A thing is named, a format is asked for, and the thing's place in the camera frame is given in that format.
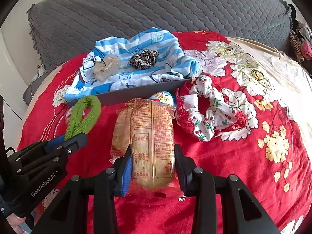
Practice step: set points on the beige bed sheet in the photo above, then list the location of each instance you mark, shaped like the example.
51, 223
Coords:
292, 84

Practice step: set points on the grey bag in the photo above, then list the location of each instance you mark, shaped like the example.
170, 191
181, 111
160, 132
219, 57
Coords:
33, 87

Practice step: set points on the grey quilted pillow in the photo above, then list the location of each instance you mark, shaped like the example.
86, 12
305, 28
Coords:
63, 29

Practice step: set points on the dark grey tray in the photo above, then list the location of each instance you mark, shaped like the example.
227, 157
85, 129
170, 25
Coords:
124, 95

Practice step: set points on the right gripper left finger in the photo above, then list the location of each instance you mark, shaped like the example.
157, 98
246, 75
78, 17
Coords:
109, 184

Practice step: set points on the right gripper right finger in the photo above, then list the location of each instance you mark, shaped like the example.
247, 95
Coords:
196, 182

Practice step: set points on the leopard print scrunchie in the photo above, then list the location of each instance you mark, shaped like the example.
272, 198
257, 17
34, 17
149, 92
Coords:
144, 60

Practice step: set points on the cherry print white scrunchie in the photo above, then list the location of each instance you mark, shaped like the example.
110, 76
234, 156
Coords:
203, 111

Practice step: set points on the beige sheer scrunchie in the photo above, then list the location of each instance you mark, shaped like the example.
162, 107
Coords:
106, 68

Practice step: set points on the red floral quilt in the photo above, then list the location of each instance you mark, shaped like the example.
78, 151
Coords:
283, 188

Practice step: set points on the blue striped cartoon cloth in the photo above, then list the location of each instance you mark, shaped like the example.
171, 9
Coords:
172, 64

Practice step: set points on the red surprise egg toy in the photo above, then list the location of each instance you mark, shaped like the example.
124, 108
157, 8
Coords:
68, 115

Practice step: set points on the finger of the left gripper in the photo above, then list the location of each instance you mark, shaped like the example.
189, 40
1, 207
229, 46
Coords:
68, 146
30, 153

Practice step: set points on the person's hand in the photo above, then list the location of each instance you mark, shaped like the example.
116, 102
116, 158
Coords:
15, 223

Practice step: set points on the pile of clothes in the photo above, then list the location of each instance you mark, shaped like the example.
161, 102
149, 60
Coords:
300, 41

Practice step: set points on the packaged bread snack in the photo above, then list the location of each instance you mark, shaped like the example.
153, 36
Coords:
121, 134
152, 143

